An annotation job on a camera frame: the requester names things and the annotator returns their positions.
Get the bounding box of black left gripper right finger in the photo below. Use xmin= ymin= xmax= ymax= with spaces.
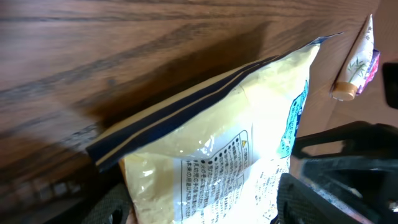
xmin=277 ymin=174 xmax=364 ymax=224

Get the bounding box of yellow snack bag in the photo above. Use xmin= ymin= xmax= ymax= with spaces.
xmin=86 ymin=37 xmax=324 ymax=223

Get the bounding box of red purple Carefree pack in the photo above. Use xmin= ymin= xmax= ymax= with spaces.
xmin=356 ymin=49 xmax=380 ymax=95

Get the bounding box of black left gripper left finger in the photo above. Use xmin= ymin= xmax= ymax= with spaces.
xmin=46 ymin=182 xmax=133 ymax=224

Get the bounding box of white green tissue pack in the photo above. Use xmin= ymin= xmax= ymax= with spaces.
xmin=331 ymin=14 xmax=374 ymax=101

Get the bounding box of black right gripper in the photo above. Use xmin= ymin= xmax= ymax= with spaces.
xmin=292 ymin=121 xmax=397 ymax=223

